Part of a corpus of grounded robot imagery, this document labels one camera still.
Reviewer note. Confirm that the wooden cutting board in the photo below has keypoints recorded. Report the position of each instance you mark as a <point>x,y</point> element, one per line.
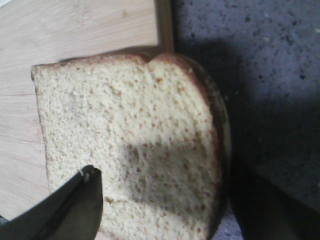
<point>35,32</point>

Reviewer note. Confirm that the bread slice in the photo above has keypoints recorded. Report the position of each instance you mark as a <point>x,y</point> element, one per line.
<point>157,128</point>

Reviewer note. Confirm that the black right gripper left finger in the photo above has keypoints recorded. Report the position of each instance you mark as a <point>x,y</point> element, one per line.
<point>73,212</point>

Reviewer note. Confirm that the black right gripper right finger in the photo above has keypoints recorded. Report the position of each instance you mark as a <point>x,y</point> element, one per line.
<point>265,212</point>

